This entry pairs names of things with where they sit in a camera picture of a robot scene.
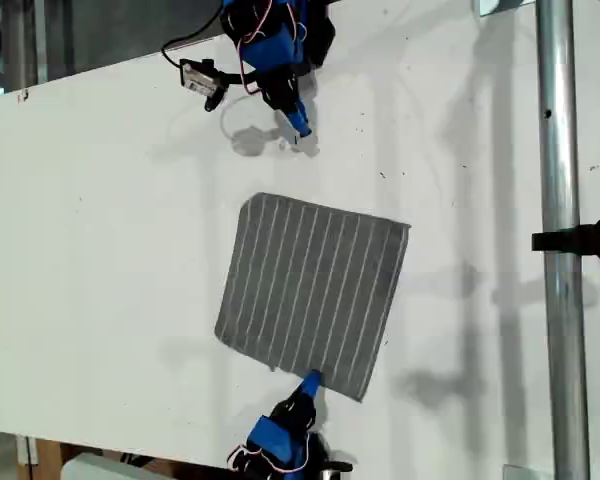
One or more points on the grey white striped towel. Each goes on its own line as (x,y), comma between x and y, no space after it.
(310,295)

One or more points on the wooden table leg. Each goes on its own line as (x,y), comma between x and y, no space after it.
(47,457)

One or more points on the black clamp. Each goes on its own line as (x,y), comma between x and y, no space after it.
(580,240)

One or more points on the black camera stalk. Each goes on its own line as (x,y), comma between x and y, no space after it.
(235,79)

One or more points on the black camera box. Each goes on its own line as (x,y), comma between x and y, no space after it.
(197,77)

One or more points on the steel post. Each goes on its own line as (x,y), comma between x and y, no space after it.
(560,150)

